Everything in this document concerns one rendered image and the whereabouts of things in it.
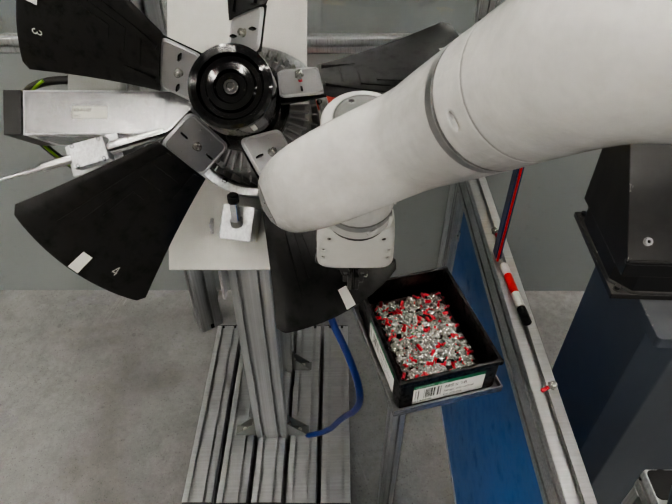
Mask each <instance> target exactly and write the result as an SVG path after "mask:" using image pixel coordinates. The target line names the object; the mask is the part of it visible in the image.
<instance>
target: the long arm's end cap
mask: <svg viewBox="0 0 672 504"><path fill-rule="evenodd" d="M3 117H4V135H6V136H10V137H13V138H16V139H20V140H23V141H26V142H30V143H33V144H36V145H40V146H55V145H53V144H50V143H46V142H43V141H40V140H37V139H34V138H31V137H28V136H24V135H23V91H22V90H3Z"/></svg>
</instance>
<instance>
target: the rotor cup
mask: <svg viewBox="0 0 672 504"><path fill-rule="evenodd" d="M273 77H274V78H275V81H276V84H277V87H276V85H275V82H274V78H273ZM227 79H234V80H235V81H236V82H237V83H238V90H237V92H236V93H234V94H227V93H226V92H225V91H224V90H223V83H224V82H225V81H226V80H227ZM187 86H188V96H189V100H190V103H191V105H192V107H193V109H194V111H195V112H196V114H197V115H198V116H199V119H200V118H201V119H202V120H203V121H204V122H205V124H206V123H207V124H208V125H209V126H208V125H207V124H206V125H207V126H208V127H209V128H210V129H212V130H213V131H214V132H215V133H216V134H217V135H218V136H219V137H220V138H221V139H223V140H224V141H225V142H226V143H227V144H228V145H229V146H228V147H227V149H229V150H232V151H235V152H243V151H242V150H241V148H240V146H239V144H238V142H237V141H238V140H242V139H243V138H246V137H249V136H253V135H257V134H260V133H264V132H268V131H272V130H279V131H280V132H281V133H283V131H284V130H285V128H286V126H287V123H288V121H289V117H290V110H291V104H288V105H283V106H282V105H281V98H280V95H279V85H278V76H277V72H276V71H275V70H274V69H273V68H272V67H270V66H269V65H268V63H267V62H266V61H265V59H264V58H263V57H262V56H261V55H260V54H259V53H258V52H256V51H255V50H253V49H251V48H249V47H247V46H245V45H242V44H237V43H223V44H218V45H215V46H213V47H211V48H209V49H207V50H206V51H204V52H203V53H202V54H201V55H200V56H199V57H198V58H197V59H196V61H195V62H194V64H193V66H192V68H191V70H190V73H189V76H188V85H187ZM201 119H200V120H201ZM253 125H256V127H257V128H258V129H257V130H255V131H253V130H252V129H251V126H253Z"/></svg>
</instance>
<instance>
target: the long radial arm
mask: <svg viewBox="0 0 672 504"><path fill-rule="evenodd" d="M188 102H190V101H189V100H187V99H185V98H183V97H181V96H179V95H177V94H174V93H172V92H170V91H58V90H24V91H23V135H24V136H28V137H31V138H34V139H37V140H40V141H43V142H46V143H50V144H53V145H56V146H68V145H70V144H74V143H78V142H81V141H85V140H88V139H92V138H95V137H97V136H106V135H110V134H113V133H119V134H121V135H122V136H129V137H130V136H134V135H137V134H141V133H144V132H148V131H151V130H155V129H158V128H161V127H164V128H168V127H172V126H175V125H176V124H177V122H178V121H179V120H180V119H181V118H182V117H183V116H184V115H185V114H186V113H187V111H188V110H193V107H192V105H190V104H188Z"/></svg>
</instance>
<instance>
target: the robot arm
mask: <svg viewBox="0 0 672 504"><path fill-rule="evenodd" d="M650 143H653V144H671V145H672V0H506V1H504V2H503V3H502V4H500V5H499V6H498V7H496V8H495V9H494V10H493V11H491V12H490V13H489V14H487V15H486V16H485V17H484V18H482V19H481V20H480V21H478V22H477V23H476V24H475V25H473V26H472V27H471V28H469V29H468V30H467V31H465V32H464V33H463V34H461V35H460V36H459V37H457V38H456V39H455V40H453V41H452V42H451V43H449V44H448V45H447V46H445V47H444V48H443V49H442V50H440V51H439V52H438V53H436V54H435V55H434V56H433V57H431V58H430V59H429V60H428V61H426V62H425V63H424V64H423V65H421V66H420V67H419V68H418V69H416V70H415V71H414V72H412V73H411V74H410V75H409V76H408V77H406V78H405V79H404V80H403V81H401V82H400V83H399V84H398V85H396V86H395V87H394V88H392V89H391V90H389V91H387V92H386V93H384V94H379V93H376V92H371V91H353V92H348V93H345V94H342V95H340V96H338V97H336V98H335V99H333V100H332V101H331V102H330V103H329V104H328V105H327V106H326V108H325V109H324V111H323V113H322V116H321V125H320V126H319V127H317V128H315V129H313V130H311V131H310V132H308V133H306V134H304V135H303V136H301V137H299V138H298V139H296V140H294V141H293V142H291V143H290V144H288V145H287V146H285V147H284V148H282V149H281V150H280V151H279V152H278V153H276V154H275V155H274V156H273V157H272V158H271V159H270V160H269V161H268V162H267V163H266V165H265V166H264V168H263V169H262V171H261V174H260V176H259V180H258V197H259V199H260V203H261V205H262V209H263V211H264V212H265V213H266V215H267V216H268V218H269V220H270V221H271V222H273V223H274V224H275V225H276V226H278V227H279V228H281V229H283V230H285V231H288V232H293V233H302V232H309V231H315V230H317V252H316V254H315V262H316V263H317V264H320V265H322V266H324V267H332V268H336V269H338V270H340V272H341V275H343V282H347V289H348V290H351V289H352V285H353V289H355V290H358V286H359V282H363V278H364V276H365V275H366V274H367V272H368V270H370V269H372V268H381V267H386V266H388V265H390V264H392V263H393V253H394V239H395V217H394V211H393V206H394V204H396V202H398V201H401V200H403V199H406V198H408V197H411V196H414V195H416V194H419V193H422V192H424V191H427V190H430V189H433V188H437V187H441V186H445V185H450V184H455V183H460V182H464V181H468V180H473V179H477V178H481V177H486V176H490V175H494V174H498V173H502V172H506V171H511V170H515V169H519V168H523V167H527V166H531V165H535V164H539V163H543V162H547V161H551V160H555V159H559V158H563V157H567V156H571V155H575V154H579V153H584V152H588V151H593V150H598V149H603V148H608V147H614V146H621V145H630V144H650Z"/></svg>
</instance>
